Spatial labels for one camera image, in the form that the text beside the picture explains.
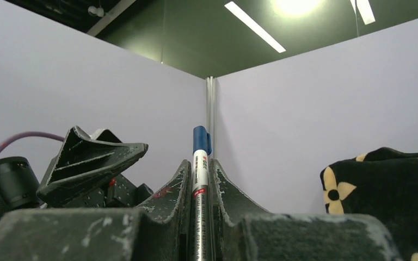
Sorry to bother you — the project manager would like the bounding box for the ceiling light strip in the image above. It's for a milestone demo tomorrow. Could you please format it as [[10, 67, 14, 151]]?
[[350, 0, 376, 25], [224, 1, 286, 53]]

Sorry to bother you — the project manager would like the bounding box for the aluminium corner post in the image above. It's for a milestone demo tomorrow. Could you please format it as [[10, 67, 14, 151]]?
[[206, 76, 216, 158]]

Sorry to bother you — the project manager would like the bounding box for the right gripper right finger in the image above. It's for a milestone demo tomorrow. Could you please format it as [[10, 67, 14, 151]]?
[[208, 159, 402, 260]]

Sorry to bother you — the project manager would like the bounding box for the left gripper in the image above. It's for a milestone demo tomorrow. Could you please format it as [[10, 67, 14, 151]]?
[[36, 126, 153, 208]]

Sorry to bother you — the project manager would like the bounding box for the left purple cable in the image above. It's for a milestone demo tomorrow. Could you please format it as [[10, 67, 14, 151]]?
[[0, 131, 66, 181]]

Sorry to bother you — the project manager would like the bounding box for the blue marker cap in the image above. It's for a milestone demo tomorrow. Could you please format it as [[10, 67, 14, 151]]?
[[193, 126, 212, 155]]

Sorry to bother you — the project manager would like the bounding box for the black floral blanket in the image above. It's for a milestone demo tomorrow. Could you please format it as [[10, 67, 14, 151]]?
[[319, 147, 418, 260]]

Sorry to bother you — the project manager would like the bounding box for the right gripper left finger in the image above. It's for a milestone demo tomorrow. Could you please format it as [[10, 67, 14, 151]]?
[[0, 160, 191, 260]]

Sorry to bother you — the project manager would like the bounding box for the white marker pen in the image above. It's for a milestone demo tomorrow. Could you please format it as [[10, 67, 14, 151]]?
[[187, 126, 217, 261]]

